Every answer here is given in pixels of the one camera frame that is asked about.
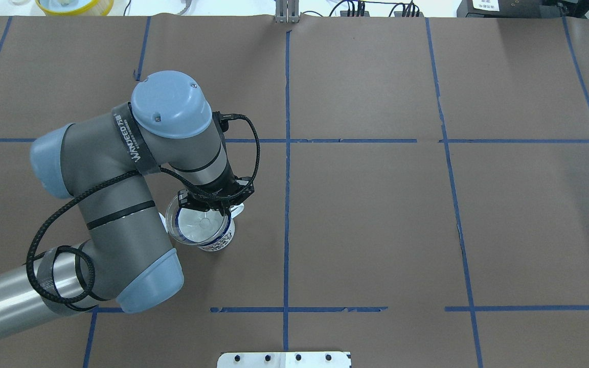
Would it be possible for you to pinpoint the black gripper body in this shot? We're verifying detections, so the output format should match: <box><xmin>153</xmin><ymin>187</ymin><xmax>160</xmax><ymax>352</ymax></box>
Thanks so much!
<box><xmin>177</xmin><ymin>177</ymin><xmax>255</xmax><ymax>212</ymax></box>

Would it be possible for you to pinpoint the clear plastic funnel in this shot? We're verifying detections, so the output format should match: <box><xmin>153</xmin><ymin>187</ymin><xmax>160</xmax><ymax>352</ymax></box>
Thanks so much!
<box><xmin>165</xmin><ymin>195</ymin><xmax>225</xmax><ymax>247</ymax></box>

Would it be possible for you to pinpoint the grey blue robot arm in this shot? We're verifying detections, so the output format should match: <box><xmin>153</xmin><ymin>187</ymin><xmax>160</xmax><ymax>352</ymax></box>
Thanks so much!
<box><xmin>0</xmin><ymin>71</ymin><xmax>260</xmax><ymax>340</ymax></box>

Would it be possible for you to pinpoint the white enamel cup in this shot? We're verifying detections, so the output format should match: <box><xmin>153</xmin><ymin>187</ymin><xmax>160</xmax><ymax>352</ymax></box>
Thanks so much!
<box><xmin>196</xmin><ymin>203</ymin><xmax>245</xmax><ymax>252</ymax></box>

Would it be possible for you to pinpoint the yellow bowl with blue plate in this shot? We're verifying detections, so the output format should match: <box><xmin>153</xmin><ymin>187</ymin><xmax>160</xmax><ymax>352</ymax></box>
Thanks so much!
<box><xmin>35</xmin><ymin>1</ymin><xmax>115</xmax><ymax>16</ymax></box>

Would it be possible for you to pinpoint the black power box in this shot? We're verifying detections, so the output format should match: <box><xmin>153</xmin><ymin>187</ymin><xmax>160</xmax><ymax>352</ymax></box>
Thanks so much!
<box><xmin>456</xmin><ymin>1</ymin><xmax>570</xmax><ymax>19</ymax></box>

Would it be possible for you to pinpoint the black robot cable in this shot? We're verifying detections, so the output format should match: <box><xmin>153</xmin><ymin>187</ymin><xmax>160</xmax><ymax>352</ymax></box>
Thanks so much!
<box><xmin>26</xmin><ymin>112</ymin><xmax>261</xmax><ymax>312</ymax></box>

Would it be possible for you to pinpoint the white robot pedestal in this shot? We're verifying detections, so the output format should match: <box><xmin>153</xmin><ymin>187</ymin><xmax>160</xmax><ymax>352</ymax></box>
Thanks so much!
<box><xmin>216</xmin><ymin>351</ymin><xmax>352</xmax><ymax>367</ymax></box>

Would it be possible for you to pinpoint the aluminium frame post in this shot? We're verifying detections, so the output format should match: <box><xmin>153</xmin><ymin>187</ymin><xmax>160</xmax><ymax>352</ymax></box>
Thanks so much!
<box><xmin>274</xmin><ymin>0</ymin><xmax>301</xmax><ymax>24</ymax></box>

